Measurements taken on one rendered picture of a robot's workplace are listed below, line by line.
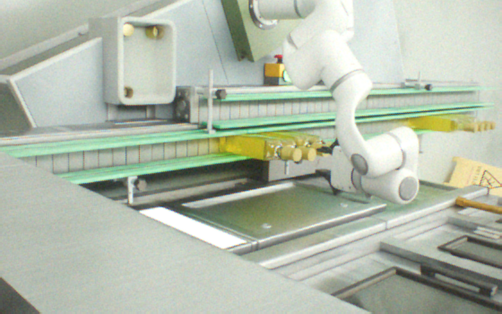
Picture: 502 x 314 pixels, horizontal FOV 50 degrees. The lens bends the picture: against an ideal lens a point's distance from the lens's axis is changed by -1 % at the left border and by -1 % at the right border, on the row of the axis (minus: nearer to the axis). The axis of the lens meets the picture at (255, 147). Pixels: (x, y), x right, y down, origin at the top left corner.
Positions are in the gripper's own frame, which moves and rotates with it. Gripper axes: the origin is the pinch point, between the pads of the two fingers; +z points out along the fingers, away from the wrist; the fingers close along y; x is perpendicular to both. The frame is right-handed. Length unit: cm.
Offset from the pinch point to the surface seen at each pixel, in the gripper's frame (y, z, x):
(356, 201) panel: -12.9, 4.7, -14.7
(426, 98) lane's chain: 9, 66, -100
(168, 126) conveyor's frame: 5.3, 31.2, 29.0
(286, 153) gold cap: 0.1, 10.5, 4.6
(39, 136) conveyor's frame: 5, 22, 63
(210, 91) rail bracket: 15.0, 23.9, 20.5
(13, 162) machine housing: 22, -89, 77
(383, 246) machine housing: -16.2, -18.4, -4.1
